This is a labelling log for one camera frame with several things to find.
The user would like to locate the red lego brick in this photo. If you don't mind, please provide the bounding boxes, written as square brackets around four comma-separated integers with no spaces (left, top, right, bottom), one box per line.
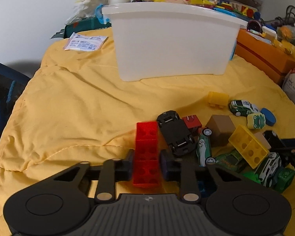
[132,121,160,189]

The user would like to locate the white black toy car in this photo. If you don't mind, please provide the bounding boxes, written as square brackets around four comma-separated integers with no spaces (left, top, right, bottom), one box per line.
[255,152,282,188]

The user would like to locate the green lego block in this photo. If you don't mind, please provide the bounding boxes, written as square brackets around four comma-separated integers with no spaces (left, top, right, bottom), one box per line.
[272,167,295,193]

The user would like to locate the green number toy car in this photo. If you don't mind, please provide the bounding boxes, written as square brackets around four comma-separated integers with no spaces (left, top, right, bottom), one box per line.
[196,127,216,167]

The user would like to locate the yellow lego brick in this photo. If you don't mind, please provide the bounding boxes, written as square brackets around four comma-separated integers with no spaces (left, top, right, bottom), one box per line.
[229,125,269,169]

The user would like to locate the blue oval block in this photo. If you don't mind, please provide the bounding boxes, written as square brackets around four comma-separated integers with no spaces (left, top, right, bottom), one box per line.
[260,108,277,126]

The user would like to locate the small red toy block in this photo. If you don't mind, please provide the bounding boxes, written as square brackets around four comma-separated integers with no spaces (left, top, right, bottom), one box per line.
[182,114,202,135]

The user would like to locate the frog face eraser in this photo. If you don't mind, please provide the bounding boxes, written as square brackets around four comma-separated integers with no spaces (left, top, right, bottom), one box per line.
[247,112,266,129]

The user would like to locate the dark green toy car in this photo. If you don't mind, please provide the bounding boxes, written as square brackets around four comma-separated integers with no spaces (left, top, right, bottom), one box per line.
[215,149,248,173]

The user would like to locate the brown wooden block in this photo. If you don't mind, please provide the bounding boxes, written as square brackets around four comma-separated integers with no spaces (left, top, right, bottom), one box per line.
[206,114,235,147]

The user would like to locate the green white toy car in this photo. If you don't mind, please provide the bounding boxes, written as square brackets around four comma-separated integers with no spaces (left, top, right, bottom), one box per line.
[229,100,260,117]

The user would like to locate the yellow quilted blanket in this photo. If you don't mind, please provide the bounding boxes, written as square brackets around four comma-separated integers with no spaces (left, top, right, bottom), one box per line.
[0,28,295,235]

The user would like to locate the small yellow lego block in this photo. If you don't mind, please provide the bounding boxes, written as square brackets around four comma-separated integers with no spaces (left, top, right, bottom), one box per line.
[208,92,229,109]

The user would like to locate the orange cardboard box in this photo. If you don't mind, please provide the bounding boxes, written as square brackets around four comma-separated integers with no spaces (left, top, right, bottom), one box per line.
[235,29,295,85]

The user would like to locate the white blue paper packet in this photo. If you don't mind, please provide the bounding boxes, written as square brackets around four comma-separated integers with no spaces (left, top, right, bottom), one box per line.
[63,32,108,52]

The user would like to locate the white plastic storage bin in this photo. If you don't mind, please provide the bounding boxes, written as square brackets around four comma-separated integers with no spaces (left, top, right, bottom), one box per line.
[102,2,247,82]

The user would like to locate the blue bag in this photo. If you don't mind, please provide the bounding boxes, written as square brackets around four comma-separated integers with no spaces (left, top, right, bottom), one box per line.
[0,63,30,138]

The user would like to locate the white plastic bag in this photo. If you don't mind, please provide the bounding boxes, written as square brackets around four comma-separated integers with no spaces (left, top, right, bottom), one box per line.
[65,0,108,25]

